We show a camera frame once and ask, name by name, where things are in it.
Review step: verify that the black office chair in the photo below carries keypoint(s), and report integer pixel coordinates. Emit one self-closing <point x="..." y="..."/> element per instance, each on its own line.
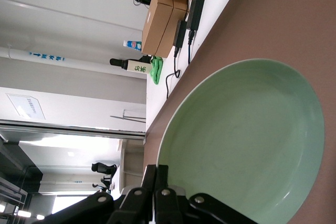
<point x="102" y="183"/>
<point x="103" y="168"/>

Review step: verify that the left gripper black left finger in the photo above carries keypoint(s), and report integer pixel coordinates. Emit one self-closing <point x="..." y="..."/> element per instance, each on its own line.
<point x="131" y="208"/>

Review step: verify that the tea bottle with black cap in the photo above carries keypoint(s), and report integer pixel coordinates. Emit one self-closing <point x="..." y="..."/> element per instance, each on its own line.
<point x="136" y="66"/>

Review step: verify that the green plate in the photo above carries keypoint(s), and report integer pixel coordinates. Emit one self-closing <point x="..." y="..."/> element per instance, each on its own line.
<point x="236" y="142"/>

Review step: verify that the white wall sign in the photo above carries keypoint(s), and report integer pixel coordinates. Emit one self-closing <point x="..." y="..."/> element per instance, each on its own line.
<point x="26" y="106"/>

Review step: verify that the blue white carton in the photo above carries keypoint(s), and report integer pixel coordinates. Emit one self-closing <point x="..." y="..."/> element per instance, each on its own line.
<point x="132" y="44"/>

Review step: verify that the thin metal rack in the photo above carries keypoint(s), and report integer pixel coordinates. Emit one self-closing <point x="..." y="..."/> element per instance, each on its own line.
<point x="128" y="117"/>

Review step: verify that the small black power adapter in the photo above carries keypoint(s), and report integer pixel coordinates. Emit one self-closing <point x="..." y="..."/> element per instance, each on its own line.
<point x="179" y="32"/>

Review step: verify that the white cabinet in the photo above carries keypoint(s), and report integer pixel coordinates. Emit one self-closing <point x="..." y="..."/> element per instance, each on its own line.
<point x="131" y="166"/>

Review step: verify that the white pipe with blue label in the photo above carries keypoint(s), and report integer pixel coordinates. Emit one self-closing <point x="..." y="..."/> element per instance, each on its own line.
<point x="78" y="62"/>

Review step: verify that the large cardboard box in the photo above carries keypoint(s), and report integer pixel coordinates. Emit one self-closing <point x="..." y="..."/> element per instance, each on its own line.
<point x="170" y="35"/>
<point x="156" y="24"/>

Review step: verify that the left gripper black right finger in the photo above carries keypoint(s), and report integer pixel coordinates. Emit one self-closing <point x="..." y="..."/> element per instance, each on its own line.
<point x="168" y="208"/>

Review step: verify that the green cloth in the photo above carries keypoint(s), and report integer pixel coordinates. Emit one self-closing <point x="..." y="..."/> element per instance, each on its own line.
<point x="156" y="70"/>

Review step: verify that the black shelf frame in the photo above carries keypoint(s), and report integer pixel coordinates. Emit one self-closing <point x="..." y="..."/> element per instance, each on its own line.
<point x="15" y="176"/>

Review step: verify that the brown table mat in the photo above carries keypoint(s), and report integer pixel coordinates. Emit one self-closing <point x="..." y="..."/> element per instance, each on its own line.
<point x="288" y="11"/>

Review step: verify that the large black power adapter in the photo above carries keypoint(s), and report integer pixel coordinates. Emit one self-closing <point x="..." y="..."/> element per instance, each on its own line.
<point x="195" y="11"/>

